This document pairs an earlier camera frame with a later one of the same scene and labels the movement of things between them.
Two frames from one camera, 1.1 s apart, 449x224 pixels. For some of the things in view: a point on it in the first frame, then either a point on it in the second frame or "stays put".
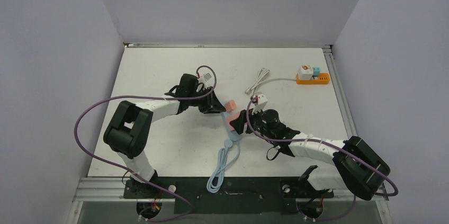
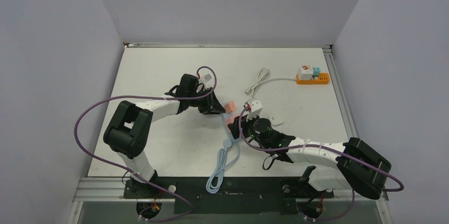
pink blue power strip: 227,117 stays put
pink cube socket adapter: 231,116 stays put
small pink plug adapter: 230,105 stays put
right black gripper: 240,121 → 235,126
